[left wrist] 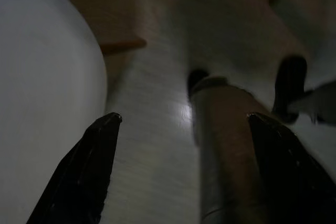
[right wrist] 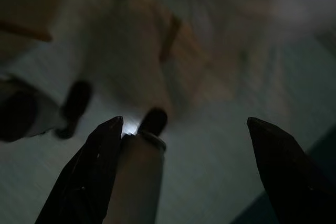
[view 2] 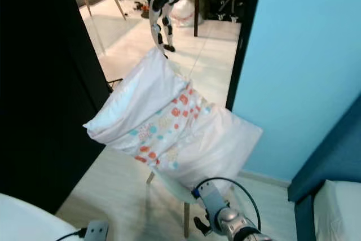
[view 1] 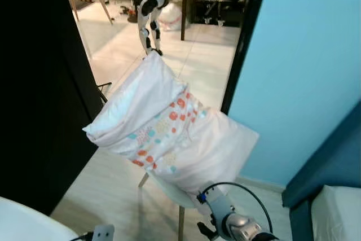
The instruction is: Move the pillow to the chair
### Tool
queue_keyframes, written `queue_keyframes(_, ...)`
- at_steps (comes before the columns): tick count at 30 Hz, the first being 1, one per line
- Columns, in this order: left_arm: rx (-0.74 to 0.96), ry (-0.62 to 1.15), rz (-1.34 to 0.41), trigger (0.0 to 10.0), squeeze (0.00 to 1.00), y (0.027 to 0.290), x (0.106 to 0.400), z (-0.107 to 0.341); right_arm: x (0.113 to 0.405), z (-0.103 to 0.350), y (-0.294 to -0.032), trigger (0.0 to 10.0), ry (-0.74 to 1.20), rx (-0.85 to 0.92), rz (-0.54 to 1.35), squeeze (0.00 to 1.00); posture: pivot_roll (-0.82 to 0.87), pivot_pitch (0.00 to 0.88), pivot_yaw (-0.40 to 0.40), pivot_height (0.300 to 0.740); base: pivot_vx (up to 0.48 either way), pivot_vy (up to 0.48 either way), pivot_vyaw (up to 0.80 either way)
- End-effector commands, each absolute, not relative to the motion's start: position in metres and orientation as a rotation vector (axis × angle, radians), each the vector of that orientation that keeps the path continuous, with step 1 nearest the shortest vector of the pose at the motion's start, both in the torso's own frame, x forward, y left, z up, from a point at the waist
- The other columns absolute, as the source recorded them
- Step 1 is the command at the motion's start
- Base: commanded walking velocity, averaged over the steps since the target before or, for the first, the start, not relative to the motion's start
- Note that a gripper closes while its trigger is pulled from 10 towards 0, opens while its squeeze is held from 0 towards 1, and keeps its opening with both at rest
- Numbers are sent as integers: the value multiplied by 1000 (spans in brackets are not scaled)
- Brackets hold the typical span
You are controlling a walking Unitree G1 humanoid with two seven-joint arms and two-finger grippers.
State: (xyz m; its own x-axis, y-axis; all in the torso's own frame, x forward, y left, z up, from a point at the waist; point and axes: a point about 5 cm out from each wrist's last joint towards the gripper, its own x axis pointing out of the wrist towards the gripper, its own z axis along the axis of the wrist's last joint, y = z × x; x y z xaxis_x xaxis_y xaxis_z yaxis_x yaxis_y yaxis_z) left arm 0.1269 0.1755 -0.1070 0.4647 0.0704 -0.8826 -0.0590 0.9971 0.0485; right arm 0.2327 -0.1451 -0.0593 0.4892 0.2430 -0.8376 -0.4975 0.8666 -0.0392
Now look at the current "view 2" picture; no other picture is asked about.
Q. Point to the white plastic bag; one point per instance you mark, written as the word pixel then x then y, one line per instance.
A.
pixel 183 12

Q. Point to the white chair with wooden legs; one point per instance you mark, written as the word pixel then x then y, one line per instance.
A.
pixel 28 221
pixel 172 187

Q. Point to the white and black humanoid robot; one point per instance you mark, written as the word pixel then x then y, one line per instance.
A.
pixel 161 4

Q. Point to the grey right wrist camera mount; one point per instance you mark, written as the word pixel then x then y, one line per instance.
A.
pixel 211 198

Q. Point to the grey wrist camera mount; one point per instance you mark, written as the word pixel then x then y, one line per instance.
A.
pixel 211 198
pixel 97 231

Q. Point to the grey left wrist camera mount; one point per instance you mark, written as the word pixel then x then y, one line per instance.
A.
pixel 97 231

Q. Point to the dark blue bed frame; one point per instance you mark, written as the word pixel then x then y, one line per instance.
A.
pixel 333 150

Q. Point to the white pillow with coloured dots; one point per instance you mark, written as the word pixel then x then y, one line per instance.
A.
pixel 175 122

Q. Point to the black door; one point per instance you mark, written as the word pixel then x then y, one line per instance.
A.
pixel 45 83

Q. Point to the black door frame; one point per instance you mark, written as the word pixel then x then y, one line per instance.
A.
pixel 245 38

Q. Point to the white mattress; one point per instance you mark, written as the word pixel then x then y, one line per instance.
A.
pixel 338 213

